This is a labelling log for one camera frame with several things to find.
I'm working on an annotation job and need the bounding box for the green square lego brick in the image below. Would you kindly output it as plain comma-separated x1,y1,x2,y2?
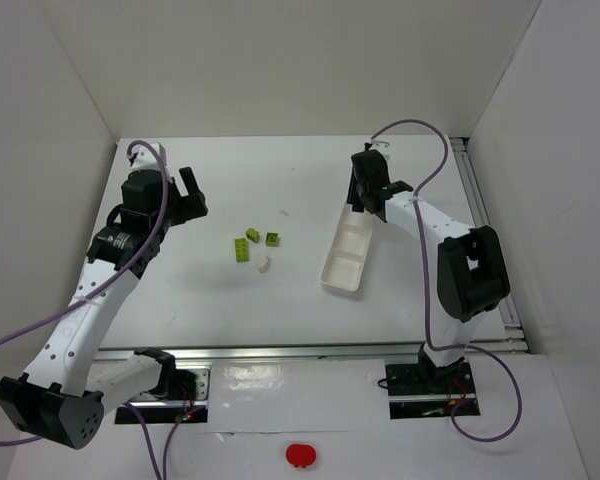
265,232,280,247

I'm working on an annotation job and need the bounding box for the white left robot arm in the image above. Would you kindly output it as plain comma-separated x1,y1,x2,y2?
0,140,208,450

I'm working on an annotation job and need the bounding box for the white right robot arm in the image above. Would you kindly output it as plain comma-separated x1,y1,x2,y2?
347,142,510,383

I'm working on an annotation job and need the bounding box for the large green lego brick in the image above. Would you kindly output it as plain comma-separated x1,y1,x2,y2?
234,237,250,263

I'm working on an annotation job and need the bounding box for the small green lego brick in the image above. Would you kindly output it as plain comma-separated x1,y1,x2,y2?
245,228,260,243

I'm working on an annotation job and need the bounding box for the white divided plastic tray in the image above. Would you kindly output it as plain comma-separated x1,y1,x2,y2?
320,204,373,296

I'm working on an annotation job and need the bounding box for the white lego piece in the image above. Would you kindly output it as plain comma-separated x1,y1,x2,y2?
257,254,271,273

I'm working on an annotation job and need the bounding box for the red round button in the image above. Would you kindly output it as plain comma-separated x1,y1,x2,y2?
285,443,317,469

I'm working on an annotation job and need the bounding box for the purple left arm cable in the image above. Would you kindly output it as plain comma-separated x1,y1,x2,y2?
0,139,189,480

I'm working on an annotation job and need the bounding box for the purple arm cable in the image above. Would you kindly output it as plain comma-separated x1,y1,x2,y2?
369,118,524,442
0,139,189,480

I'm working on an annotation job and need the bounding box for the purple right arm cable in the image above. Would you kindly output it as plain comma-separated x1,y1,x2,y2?
369,118,524,442

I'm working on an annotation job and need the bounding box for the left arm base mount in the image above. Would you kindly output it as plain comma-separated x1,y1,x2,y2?
116,364,211,425

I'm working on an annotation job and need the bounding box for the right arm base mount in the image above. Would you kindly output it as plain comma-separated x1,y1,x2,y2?
377,361,480,420

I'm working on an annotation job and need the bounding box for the aluminium front rail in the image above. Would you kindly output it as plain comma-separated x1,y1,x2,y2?
95,339,529,362

